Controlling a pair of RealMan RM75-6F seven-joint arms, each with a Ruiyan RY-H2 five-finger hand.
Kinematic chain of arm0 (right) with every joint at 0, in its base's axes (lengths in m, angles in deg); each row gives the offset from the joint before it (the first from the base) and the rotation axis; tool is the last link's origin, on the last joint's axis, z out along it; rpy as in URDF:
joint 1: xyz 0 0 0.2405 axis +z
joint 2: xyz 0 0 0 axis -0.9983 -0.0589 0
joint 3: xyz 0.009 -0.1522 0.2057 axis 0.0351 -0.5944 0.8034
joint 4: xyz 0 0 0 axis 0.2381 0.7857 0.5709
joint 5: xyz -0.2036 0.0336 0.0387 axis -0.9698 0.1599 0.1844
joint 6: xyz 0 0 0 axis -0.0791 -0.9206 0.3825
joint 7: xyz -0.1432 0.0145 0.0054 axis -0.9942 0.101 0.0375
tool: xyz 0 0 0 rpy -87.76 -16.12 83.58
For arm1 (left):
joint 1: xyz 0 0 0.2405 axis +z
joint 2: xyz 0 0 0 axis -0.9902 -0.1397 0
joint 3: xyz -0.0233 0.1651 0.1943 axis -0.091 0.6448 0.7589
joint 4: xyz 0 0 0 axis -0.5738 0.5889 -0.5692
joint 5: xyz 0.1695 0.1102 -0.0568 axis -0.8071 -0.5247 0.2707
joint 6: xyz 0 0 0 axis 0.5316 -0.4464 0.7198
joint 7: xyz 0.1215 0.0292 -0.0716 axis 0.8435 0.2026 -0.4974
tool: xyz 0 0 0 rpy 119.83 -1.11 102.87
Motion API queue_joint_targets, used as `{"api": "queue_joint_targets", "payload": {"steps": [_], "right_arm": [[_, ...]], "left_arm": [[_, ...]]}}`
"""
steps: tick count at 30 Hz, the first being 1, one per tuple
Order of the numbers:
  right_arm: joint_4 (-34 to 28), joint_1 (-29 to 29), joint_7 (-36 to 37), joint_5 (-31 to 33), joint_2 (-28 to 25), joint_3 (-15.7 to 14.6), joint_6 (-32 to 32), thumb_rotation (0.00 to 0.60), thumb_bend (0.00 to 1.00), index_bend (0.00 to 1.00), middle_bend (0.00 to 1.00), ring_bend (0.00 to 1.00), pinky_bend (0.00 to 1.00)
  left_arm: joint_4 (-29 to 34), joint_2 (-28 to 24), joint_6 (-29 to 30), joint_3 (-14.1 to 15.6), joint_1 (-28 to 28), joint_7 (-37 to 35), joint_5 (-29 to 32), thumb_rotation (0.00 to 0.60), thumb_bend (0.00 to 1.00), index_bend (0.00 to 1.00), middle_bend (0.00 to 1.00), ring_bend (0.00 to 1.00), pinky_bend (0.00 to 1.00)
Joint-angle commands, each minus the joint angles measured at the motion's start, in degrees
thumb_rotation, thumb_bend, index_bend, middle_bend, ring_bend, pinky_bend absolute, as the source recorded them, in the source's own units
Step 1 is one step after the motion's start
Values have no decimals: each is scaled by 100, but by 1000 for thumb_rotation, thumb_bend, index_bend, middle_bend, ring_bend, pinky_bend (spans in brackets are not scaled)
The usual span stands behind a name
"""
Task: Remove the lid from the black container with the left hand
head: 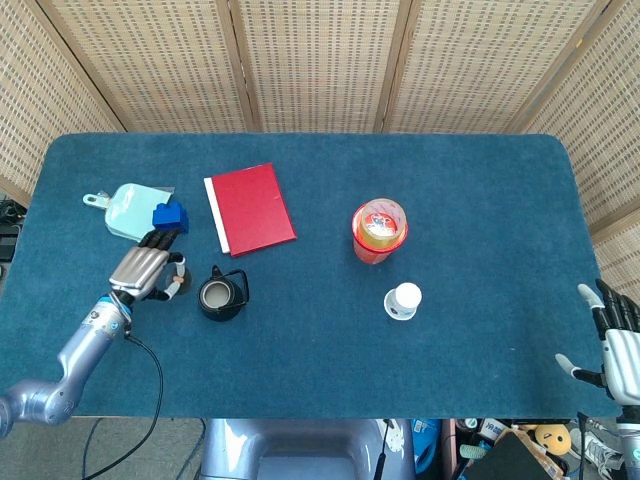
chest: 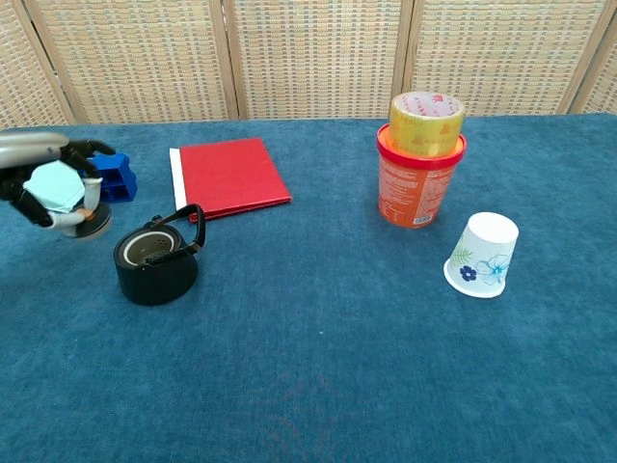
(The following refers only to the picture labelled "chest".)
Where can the white floral paper cup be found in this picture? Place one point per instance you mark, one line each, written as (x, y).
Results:
(482, 260)

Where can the red hardcover book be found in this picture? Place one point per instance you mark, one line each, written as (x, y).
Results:
(231, 173)

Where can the yellow packing tape roll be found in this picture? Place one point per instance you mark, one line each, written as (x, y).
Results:
(424, 130)

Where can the blue carpet table mat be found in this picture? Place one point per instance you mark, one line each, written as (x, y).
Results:
(308, 362)

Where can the orange paper noodle cup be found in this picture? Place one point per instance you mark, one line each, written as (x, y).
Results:
(410, 193)

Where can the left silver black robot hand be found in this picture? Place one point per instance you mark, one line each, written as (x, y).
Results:
(24, 149)

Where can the woven folding screen panel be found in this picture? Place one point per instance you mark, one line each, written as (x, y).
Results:
(24, 72)
(135, 58)
(605, 82)
(501, 53)
(318, 58)

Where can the blue plastic building block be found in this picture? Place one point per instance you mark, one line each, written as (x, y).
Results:
(120, 178)

